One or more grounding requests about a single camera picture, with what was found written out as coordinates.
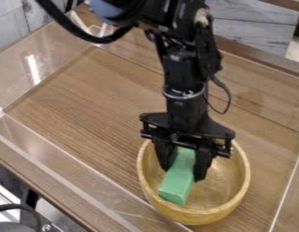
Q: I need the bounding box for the clear acrylic tray wall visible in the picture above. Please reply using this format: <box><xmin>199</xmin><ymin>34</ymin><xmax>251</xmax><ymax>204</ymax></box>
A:
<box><xmin>0</xmin><ymin>103</ymin><xmax>192</xmax><ymax>232</ymax></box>

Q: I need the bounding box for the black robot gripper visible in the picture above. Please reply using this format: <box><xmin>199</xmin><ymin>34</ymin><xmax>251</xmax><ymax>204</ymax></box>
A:
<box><xmin>139</xmin><ymin>90</ymin><xmax>236</xmax><ymax>181</ymax></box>

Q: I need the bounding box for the clear acrylic corner bracket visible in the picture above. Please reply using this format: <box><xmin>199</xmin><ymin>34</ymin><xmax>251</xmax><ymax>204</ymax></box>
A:
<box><xmin>71</xmin><ymin>11</ymin><xmax>113</xmax><ymax>37</ymax></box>

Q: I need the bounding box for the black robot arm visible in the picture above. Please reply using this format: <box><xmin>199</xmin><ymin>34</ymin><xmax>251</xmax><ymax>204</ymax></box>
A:
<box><xmin>91</xmin><ymin>0</ymin><xmax>236</xmax><ymax>181</ymax></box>

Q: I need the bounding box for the black metal table leg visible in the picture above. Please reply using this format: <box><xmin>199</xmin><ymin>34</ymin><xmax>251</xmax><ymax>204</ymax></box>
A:
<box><xmin>20</xmin><ymin>188</ymin><xmax>40</xmax><ymax>209</ymax></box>

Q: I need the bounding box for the green rectangular block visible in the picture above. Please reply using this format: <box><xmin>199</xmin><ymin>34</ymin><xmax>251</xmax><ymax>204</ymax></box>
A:
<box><xmin>159</xmin><ymin>147</ymin><xmax>196</xmax><ymax>206</ymax></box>

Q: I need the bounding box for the brown wooden bowl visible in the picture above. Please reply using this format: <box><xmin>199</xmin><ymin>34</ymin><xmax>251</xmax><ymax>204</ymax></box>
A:
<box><xmin>136</xmin><ymin>140</ymin><xmax>252</xmax><ymax>225</ymax></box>

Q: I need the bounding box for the black cable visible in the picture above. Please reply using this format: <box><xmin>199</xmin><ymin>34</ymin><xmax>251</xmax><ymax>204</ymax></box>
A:
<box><xmin>35</xmin><ymin>0</ymin><xmax>136</xmax><ymax>44</ymax></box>

